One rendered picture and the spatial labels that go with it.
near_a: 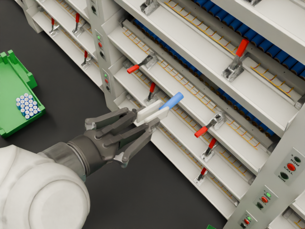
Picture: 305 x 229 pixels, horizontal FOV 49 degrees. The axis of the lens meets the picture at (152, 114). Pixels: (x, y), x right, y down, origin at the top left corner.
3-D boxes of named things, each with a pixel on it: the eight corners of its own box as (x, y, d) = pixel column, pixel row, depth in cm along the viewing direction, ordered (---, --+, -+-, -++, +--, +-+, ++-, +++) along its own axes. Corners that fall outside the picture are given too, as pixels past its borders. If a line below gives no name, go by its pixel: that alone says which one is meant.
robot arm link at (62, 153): (62, 207, 62) (89, 189, 65) (61, 181, 55) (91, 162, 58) (36, 173, 65) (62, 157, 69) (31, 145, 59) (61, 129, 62)
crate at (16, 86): (46, 112, 148) (45, 107, 141) (4, 139, 141) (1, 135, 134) (7, 59, 150) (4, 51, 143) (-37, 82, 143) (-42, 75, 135)
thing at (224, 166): (240, 202, 100) (241, 196, 88) (116, 81, 125) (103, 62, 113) (287, 155, 102) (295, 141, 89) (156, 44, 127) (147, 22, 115)
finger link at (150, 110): (137, 123, 74) (135, 121, 74) (159, 110, 78) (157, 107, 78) (139, 114, 72) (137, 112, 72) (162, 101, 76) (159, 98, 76)
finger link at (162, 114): (144, 118, 71) (146, 121, 71) (167, 105, 75) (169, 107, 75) (142, 127, 73) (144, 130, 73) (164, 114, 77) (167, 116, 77)
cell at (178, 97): (184, 97, 77) (164, 115, 76) (182, 98, 79) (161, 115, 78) (179, 91, 77) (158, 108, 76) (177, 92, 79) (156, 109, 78)
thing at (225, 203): (228, 221, 116) (227, 217, 104) (120, 110, 141) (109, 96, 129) (269, 180, 118) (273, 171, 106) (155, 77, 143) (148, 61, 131)
